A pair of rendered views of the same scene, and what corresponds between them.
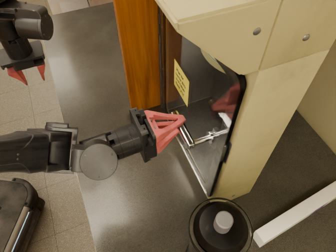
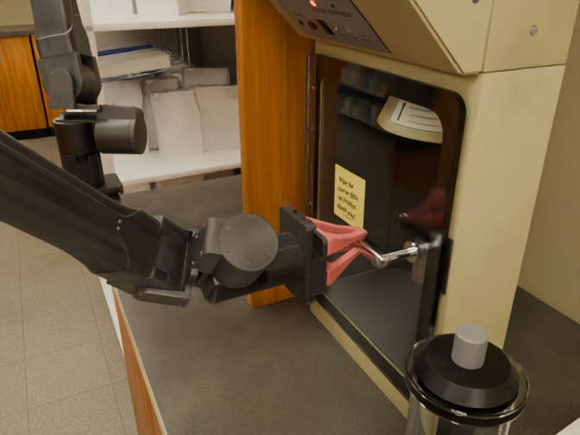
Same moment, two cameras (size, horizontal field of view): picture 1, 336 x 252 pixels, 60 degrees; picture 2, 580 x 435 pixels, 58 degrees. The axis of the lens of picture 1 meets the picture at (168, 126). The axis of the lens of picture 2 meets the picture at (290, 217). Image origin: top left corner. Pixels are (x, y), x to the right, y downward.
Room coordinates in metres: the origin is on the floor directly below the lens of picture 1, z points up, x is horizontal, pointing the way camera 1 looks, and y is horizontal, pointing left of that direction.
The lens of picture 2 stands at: (-0.21, 0.10, 1.50)
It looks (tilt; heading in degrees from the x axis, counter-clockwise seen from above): 26 degrees down; 356
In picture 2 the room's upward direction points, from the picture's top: straight up
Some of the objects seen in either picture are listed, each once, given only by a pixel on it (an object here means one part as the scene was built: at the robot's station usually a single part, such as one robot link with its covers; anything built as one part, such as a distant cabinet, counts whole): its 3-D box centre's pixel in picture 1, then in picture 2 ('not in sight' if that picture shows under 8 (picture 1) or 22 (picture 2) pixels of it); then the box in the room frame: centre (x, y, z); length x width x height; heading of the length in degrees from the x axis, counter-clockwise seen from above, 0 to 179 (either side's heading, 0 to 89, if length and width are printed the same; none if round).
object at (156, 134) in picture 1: (162, 129); (331, 249); (0.33, 0.01, 1.20); 0.09 x 0.07 x 0.07; 114
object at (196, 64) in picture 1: (188, 100); (363, 222); (0.41, -0.04, 1.19); 0.30 x 0.01 x 0.40; 22
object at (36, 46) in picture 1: (17, 46); (84, 173); (0.57, 0.36, 1.21); 0.10 x 0.07 x 0.07; 113
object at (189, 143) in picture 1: (190, 127); (376, 243); (0.33, -0.04, 1.20); 0.10 x 0.05 x 0.03; 22
